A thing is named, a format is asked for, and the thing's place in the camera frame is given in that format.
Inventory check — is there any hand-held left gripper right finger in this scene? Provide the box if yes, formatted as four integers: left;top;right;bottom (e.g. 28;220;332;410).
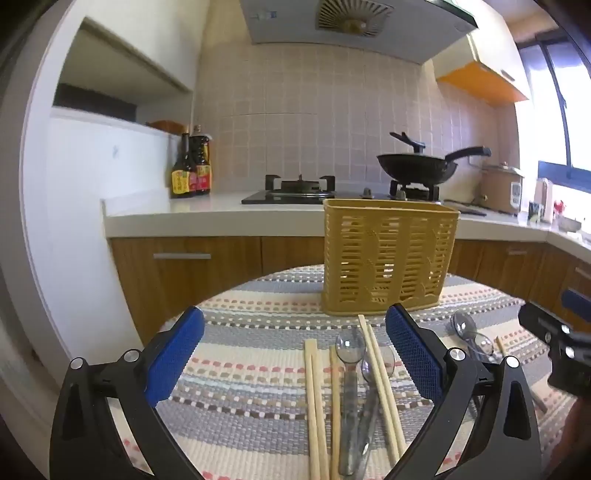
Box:
385;302;542;480

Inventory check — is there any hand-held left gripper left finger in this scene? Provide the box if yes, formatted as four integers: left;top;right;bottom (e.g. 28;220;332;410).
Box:
50;305;205;480

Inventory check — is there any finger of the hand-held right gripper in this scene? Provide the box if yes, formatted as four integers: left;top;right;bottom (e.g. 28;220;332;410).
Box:
561;288;591;320
518;301;574;346

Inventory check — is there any clear plastic spoon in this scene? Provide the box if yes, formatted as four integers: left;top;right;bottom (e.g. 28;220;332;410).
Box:
466;332;503;363
348;344;397;477
450;310;485;356
335;330;366;477

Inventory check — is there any yellow plastic utensil basket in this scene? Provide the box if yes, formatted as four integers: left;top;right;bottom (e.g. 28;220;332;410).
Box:
322;198;461;317

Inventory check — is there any striped woven placemat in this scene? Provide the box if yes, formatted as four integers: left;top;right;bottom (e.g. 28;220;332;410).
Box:
115;264;578;480

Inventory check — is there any white kettle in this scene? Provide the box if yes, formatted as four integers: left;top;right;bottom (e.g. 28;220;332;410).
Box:
536;178;555;223

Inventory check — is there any beige rice cooker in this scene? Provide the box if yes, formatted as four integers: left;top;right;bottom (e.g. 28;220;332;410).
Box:
479;161;525;216

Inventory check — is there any white kitchen countertop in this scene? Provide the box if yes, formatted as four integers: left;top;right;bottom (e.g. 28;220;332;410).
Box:
102;188;591;246

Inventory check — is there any slim dark sauce bottle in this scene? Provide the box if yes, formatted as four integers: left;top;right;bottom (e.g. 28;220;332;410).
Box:
171;133;194;199

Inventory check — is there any large dark sauce bottle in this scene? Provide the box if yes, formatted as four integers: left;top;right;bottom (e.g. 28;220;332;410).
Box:
189;124;213;196

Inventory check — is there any black wok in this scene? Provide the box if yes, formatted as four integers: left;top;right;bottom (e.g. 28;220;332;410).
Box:
376;147;492;186

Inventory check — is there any dark framed window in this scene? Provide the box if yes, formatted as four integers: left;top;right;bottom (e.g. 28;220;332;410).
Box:
516;32;591;182

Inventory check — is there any black gas stove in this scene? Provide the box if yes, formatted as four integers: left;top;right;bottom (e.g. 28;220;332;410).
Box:
241;174;445;206

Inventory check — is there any black wok lid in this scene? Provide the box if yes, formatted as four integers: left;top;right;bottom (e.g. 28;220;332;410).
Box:
379;131;458;160

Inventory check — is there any white range hood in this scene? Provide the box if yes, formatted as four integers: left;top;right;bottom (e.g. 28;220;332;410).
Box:
239;0;479;64

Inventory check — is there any orange bottomed wall cabinet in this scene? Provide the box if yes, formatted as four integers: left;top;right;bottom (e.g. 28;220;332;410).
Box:
436;32;532;109

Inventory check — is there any white wall cabinet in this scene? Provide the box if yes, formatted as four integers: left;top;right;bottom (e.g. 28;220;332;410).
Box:
58;0;211;121

